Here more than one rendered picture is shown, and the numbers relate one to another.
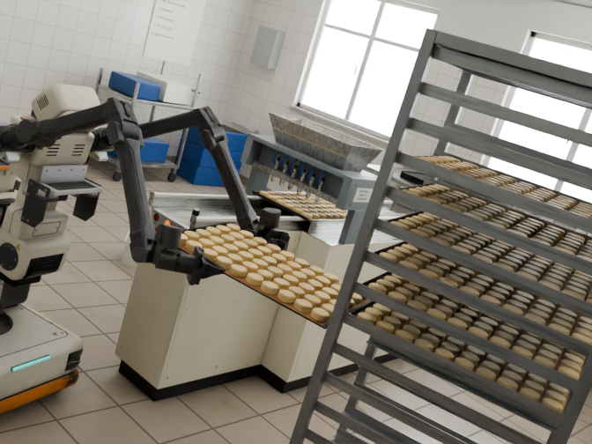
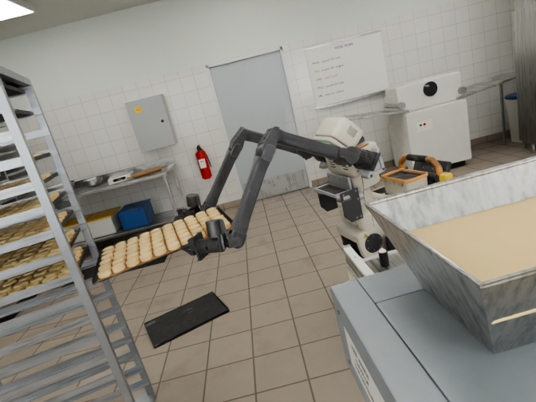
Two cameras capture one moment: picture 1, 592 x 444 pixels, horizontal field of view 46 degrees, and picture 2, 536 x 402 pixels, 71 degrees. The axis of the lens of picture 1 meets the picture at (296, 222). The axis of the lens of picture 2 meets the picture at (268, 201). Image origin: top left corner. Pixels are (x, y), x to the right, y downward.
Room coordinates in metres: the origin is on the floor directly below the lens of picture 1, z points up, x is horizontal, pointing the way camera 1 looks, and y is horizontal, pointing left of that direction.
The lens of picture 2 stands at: (3.68, -0.63, 1.52)
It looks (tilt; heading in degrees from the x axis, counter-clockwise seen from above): 16 degrees down; 140
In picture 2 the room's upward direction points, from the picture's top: 14 degrees counter-clockwise
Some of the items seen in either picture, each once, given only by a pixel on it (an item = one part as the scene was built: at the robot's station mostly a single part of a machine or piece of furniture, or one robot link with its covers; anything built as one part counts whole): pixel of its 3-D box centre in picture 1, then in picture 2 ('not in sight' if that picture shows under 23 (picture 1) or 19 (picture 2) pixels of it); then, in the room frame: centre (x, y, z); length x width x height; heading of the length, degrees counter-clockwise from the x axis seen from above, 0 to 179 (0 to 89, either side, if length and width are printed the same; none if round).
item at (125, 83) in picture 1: (134, 85); not in sight; (6.65, 1.84, 0.87); 0.40 x 0.30 x 0.16; 55
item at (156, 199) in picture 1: (293, 202); not in sight; (3.79, 0.04, 0.87); 2.01 x 0.03 x 0.07; 143
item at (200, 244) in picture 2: (274, 241); (204, 246); (2.41, 0.05, 1.02); 0.07 x 0.07 x 0.10; 21
